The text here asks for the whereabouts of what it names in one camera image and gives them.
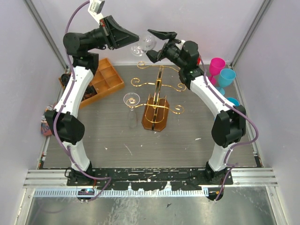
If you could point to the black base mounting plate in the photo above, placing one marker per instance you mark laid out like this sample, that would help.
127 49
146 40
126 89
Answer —
147 179

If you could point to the magenta plastic wine glass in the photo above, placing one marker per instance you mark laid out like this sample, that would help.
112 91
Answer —
216 65

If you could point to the gold wire wine glass rack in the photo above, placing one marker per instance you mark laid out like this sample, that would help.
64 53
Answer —
156 108

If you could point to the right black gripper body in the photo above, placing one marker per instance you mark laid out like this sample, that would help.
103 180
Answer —
169 51

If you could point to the clear wine glass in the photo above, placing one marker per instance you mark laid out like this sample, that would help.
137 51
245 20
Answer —
131 100
146 43

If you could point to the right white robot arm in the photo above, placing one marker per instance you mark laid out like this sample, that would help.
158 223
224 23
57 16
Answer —
229 124

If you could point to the black coiled item beside tray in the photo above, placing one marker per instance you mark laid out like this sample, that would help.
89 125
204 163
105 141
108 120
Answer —
64 79

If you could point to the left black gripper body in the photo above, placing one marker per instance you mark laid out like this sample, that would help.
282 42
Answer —
100 37

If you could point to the clear front wine glass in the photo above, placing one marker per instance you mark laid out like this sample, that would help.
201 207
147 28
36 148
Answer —
131 100

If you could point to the light blue plastic wine glass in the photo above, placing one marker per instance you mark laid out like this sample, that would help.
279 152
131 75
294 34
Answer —
226 77

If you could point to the wooden compartment tray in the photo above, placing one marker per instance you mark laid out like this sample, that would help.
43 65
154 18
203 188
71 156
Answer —
105 81

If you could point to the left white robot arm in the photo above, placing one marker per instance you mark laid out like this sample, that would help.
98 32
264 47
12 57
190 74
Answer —
62 120

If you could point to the black coiled item on tray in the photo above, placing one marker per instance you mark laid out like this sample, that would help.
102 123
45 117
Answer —
90 91

